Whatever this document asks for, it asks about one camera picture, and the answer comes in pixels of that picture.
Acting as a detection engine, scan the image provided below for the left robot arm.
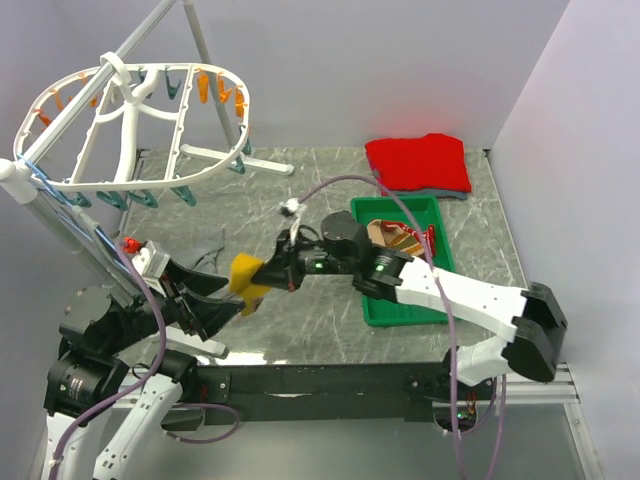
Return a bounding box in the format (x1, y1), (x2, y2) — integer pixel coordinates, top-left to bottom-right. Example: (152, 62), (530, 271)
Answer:
(42, 261), (244, 479)

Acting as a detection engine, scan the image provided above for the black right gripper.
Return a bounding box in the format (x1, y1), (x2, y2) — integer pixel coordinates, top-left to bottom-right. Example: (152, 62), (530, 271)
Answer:
(254, 226), (357, 291)

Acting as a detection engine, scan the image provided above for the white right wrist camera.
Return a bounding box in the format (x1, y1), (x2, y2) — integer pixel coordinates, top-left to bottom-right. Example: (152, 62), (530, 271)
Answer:
(279, 198), (307, 246)

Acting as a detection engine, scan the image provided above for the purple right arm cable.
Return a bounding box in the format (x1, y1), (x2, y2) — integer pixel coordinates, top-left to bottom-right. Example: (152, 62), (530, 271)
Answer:
(299, 175), (507, 480)

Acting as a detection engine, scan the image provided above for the grey cloth on rack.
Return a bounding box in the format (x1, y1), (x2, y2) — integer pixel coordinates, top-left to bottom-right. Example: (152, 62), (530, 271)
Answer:
(171, 229), (225, 274)

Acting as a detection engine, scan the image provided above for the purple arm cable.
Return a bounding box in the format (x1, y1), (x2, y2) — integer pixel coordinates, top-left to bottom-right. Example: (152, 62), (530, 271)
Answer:
(49, 239), (169, 480)
(299, 175), (507, 480)

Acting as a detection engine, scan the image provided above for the striped brown orange sock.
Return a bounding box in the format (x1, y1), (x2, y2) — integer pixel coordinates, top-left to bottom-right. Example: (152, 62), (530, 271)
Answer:
(366, 219), (432, 257)

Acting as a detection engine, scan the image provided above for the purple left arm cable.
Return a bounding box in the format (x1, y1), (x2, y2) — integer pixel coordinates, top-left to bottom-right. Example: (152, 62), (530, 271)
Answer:
(49, 239), (169, 480)

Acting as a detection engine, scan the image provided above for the red folded cloth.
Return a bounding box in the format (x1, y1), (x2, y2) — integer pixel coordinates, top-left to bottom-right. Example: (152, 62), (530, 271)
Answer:
(365, 133), (472, 194)

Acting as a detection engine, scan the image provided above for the green plastic tray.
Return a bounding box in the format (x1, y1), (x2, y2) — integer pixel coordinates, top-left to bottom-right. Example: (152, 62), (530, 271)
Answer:
(351, 195), (455, 327)

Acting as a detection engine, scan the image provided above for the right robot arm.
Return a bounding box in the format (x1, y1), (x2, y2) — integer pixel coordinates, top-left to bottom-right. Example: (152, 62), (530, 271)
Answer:
(249, 211), (567, 399)

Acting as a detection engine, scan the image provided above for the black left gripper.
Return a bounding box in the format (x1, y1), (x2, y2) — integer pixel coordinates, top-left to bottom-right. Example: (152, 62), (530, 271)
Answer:
(103, 255), (246, 353)

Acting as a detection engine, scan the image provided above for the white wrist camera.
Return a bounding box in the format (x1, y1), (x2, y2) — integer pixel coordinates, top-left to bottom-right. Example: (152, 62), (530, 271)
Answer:
(279, 198), (307, 246)
(132, 241), (170, 279)

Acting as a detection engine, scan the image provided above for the red snowflake christmas sock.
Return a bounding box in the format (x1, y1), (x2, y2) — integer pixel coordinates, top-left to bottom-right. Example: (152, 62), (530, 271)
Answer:
(399, 223), (437, 258)

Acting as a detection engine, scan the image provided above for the grey folded cloth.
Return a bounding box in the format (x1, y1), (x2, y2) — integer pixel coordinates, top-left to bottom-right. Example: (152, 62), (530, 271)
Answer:
(372, 170), (469, 200)

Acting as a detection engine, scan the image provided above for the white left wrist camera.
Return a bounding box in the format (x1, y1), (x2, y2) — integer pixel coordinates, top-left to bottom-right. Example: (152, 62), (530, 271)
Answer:
(132, 241), (170, 279)

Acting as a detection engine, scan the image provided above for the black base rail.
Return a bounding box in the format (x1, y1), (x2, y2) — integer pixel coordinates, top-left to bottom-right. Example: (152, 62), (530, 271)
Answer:
(198, 362), (451, 422)

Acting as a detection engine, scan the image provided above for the white round clip hanger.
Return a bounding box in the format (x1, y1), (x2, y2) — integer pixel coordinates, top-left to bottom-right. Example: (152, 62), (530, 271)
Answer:
(13, 52), (251, 193)

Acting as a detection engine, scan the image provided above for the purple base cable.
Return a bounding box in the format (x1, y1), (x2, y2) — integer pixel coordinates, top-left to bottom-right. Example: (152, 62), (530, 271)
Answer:
(162, 402), (241, 445)

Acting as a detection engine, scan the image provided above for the white drying rack stand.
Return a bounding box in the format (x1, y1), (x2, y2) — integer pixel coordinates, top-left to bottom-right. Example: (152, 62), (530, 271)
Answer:
(0, 0), (296, 357)

